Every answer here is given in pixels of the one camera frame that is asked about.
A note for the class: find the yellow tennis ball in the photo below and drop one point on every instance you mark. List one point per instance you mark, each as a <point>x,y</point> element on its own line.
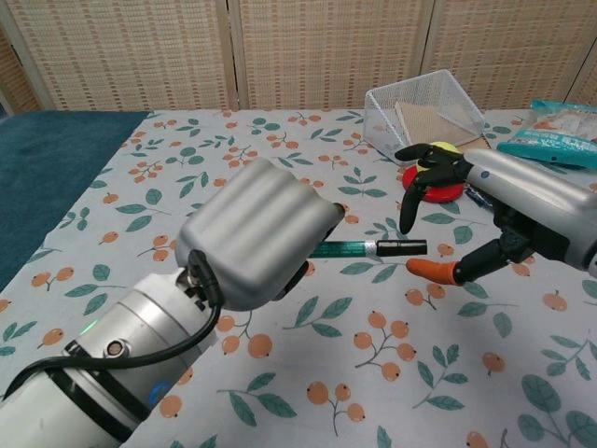
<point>448,150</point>

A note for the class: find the teal white snack bag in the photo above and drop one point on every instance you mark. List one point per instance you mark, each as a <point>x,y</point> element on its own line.
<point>555,135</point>

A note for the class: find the floral print tablecloth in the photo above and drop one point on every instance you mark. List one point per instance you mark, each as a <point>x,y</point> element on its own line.
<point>326,350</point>

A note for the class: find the green whiteboard marker body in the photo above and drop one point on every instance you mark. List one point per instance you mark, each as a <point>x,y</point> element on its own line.
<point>345,248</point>

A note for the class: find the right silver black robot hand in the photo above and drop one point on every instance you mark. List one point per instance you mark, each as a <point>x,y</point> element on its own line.
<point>527,205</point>

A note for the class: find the dark bamboo screen panel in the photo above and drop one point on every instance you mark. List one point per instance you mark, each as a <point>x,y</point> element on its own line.
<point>16,79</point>

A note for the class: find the black marker cap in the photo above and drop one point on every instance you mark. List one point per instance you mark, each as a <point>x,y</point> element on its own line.
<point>403,247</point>

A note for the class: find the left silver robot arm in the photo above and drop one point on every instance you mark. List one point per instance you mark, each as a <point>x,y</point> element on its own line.
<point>107,354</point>

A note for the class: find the orange blue snack packet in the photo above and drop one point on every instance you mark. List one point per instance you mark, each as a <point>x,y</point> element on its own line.
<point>480,196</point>

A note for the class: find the red round disc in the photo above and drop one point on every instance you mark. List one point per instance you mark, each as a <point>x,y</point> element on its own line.
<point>440,195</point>

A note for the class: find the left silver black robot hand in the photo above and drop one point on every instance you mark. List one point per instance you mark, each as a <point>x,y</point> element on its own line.
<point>261,224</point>

